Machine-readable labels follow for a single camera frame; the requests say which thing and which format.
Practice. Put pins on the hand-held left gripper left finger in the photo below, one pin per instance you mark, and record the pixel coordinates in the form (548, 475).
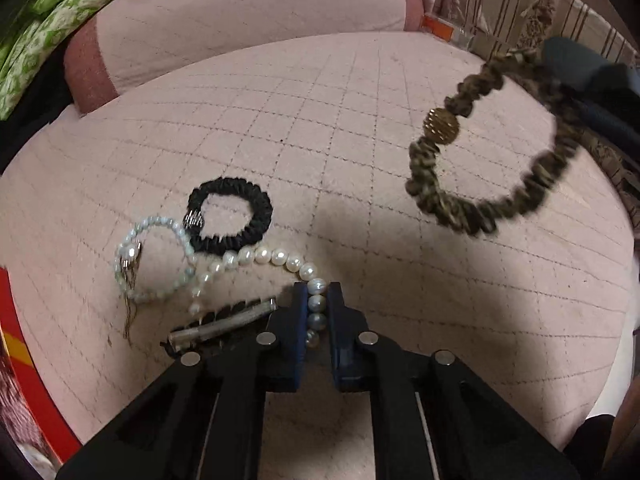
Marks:
(299, 330)

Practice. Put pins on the rhinestone feather hair clip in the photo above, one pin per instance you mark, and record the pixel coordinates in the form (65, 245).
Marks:
(240, 316)

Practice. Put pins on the green patterned blanket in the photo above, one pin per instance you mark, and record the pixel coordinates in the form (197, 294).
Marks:
(60, 25)

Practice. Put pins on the small orange box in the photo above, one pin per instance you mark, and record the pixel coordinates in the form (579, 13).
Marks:
(442, 30)

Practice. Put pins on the striped beige cushion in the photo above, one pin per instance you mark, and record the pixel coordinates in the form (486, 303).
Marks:
(520, 5)

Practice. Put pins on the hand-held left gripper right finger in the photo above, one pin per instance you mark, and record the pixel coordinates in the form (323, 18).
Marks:
(337, 330)

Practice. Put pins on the leopard print scrunchie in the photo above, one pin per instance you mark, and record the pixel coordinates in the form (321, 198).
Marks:
(425, 195)

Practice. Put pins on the pink bolster pillow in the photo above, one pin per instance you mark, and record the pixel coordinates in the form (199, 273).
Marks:
(250, 25)

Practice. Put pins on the black scrunchie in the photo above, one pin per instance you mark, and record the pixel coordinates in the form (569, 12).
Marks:
(260, 210)

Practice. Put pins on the red box with white inside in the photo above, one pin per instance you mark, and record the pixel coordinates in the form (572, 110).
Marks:
(35, 360)

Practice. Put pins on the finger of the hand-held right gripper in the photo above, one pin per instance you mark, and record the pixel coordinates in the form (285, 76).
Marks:
(590, 70)
(615, 125)

